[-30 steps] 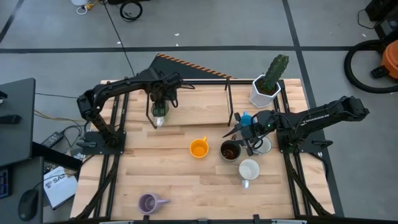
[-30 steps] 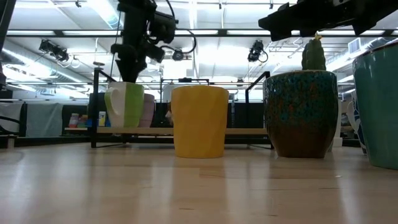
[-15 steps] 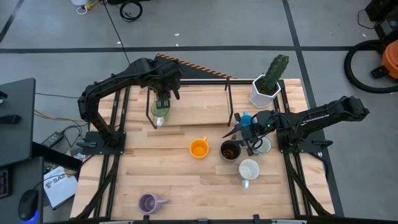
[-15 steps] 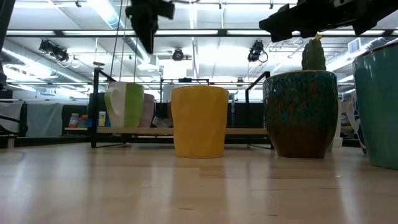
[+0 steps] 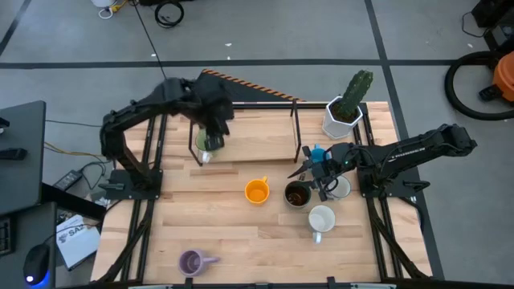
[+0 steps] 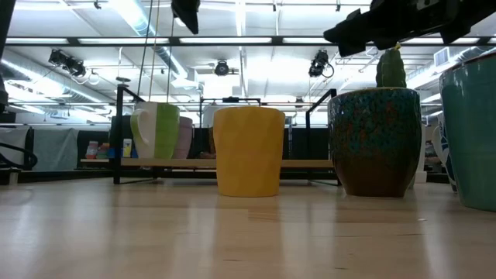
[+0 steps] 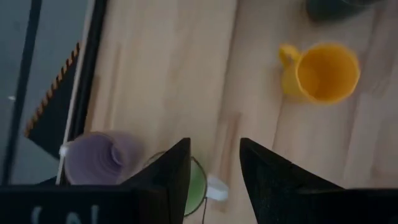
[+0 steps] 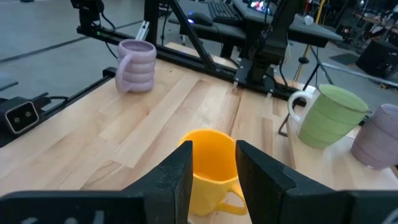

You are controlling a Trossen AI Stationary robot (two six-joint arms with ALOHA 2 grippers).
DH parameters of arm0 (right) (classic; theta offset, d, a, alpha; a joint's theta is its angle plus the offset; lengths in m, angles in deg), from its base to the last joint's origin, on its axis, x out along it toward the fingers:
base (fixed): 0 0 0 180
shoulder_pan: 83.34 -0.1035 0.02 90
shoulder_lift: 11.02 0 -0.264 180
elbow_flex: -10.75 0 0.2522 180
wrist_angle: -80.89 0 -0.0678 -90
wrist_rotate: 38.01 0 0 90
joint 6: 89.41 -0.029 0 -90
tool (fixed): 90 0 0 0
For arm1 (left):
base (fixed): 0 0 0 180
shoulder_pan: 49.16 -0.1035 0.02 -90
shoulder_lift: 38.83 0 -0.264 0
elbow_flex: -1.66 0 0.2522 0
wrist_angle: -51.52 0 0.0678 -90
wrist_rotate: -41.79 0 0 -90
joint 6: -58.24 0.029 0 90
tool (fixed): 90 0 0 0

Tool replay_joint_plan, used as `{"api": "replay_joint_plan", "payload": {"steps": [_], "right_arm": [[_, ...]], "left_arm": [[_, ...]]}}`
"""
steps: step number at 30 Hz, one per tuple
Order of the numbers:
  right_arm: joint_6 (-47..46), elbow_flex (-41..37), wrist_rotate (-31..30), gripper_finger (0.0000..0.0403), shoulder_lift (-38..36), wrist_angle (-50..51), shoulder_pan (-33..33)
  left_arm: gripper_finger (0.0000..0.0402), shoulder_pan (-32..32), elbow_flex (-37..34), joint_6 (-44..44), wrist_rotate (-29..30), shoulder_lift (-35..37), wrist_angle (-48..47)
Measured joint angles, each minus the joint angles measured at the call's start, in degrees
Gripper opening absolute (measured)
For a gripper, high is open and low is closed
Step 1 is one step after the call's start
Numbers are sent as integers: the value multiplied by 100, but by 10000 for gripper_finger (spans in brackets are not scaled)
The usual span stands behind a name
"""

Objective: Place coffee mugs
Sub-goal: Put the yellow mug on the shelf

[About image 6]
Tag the speckled teal brown mug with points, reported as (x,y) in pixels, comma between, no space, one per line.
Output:
(372,143)

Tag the yellow and white carton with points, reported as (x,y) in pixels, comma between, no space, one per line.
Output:
(127,148)

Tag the yellow mug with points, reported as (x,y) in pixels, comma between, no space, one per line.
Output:
(248,155)

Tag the silver ceiling duct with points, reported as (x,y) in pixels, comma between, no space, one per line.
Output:
(139,19)

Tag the pink ribbed mug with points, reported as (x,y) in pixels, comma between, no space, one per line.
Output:
(185,139)

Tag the grey partition panel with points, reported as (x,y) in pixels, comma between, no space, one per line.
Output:
(56,149)

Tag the black overhead frame bar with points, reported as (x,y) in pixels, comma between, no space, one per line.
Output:
(174,40)

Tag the red and white bottle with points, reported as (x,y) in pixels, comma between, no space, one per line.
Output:
(91,150)

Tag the green cactus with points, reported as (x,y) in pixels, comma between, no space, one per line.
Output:
(390,69)

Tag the blue and white patterned mug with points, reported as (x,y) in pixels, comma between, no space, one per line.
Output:
(443,151)

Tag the white plant pot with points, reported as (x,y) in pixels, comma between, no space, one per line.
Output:
(421,151)

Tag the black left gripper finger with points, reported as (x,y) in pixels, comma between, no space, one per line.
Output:
(188,13)

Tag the green and white mug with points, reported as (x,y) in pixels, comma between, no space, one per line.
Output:
(166,131)

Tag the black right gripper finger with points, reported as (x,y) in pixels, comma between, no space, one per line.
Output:
(346,35)

